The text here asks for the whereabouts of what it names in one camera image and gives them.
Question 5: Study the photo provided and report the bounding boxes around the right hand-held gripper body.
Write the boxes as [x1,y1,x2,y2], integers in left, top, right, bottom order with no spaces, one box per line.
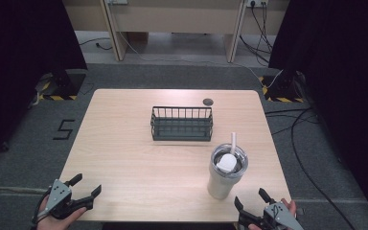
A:
[238,200,297,230]

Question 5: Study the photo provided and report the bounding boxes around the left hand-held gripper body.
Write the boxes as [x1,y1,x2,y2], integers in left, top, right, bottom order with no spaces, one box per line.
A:
[44,178,88,220]

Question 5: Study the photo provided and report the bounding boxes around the white tumbler cup with lid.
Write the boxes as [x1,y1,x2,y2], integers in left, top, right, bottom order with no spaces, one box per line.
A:
[206,143,249,201]

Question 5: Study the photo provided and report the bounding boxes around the black wire basket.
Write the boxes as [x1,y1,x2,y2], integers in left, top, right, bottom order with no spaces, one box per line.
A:
[149,105,214,143]

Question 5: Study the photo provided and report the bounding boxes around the person's right hand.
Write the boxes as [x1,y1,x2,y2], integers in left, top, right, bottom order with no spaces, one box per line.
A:
[247,197,298,230]

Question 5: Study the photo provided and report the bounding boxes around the person's left hand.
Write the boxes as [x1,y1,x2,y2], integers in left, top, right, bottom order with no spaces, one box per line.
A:
[36,195,88,230]

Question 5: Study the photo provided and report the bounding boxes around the white straw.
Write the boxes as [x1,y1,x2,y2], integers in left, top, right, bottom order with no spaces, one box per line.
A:
[230,131,238,156]

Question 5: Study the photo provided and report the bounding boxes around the black stand base striped tape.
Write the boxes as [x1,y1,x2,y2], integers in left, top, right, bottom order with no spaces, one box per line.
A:
[258,70,305,104]
[34,69,88,102]

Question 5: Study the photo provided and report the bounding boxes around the black curtain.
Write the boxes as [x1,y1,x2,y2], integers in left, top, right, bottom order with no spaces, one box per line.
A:
[0,0,88,165]
[267,0,368,222]

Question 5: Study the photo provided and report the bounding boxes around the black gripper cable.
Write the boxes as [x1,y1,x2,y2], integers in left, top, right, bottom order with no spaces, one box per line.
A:
[30,186,53,229]

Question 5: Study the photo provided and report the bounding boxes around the black floor cables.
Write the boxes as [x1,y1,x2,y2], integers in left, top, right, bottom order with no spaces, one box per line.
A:
[264,106,357,230]

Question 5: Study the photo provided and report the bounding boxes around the black floor cable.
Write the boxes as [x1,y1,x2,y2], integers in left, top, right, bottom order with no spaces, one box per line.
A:
[79,36,114,52]

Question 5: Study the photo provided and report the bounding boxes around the bundle of black cables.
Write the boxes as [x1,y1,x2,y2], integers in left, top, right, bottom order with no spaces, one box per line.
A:
[239,2,275,65]

